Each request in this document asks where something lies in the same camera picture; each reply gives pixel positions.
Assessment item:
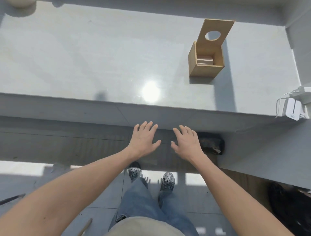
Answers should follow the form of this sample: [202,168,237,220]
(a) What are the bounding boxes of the black bag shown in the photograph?
[268,182,311,236]

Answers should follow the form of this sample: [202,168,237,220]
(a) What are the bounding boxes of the person's right hand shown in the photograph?
[170,125,205,163]

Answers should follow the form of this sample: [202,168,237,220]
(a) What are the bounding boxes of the black object under counter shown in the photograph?
[196,132,225,155]

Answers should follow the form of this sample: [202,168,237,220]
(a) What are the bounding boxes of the white cable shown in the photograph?
[275,90,306,119]

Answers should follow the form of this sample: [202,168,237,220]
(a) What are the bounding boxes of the white power strip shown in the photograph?
[294,86,311,105]

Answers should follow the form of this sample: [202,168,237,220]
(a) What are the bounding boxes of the wooden stick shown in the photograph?
[77,218,93,236]

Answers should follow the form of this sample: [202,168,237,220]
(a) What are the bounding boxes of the beige round object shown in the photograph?
[11,0,37,10]

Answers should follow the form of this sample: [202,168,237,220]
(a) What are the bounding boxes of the person's right forearm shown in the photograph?
[191,156,295,236]

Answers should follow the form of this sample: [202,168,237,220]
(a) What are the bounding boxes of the person's left forearm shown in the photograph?
[0,147,136,236]

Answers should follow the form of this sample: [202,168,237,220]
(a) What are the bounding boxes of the patterned grey left shoe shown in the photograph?
[128,166,144,182]

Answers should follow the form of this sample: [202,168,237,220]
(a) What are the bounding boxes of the beige shirt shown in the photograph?
[105,216,186,236]

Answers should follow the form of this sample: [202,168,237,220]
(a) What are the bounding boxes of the white power adapter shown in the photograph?
[285,97,303,121]

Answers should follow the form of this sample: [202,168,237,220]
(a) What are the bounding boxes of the wooden box with holed lid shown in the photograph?
[188,19,236,78]

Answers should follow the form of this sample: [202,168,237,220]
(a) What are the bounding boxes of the blue jeans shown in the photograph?
[108,177,200,236]

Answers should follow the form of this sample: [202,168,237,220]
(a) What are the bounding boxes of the person's left hand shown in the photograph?
[127,121,162,159]

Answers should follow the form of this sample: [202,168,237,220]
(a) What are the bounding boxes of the patterned grey shoe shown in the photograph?
[128,166,144,182]
[160,172,175,193]

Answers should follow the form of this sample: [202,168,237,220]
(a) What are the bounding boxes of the patterned grey right shoe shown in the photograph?
[160,172,175,193]

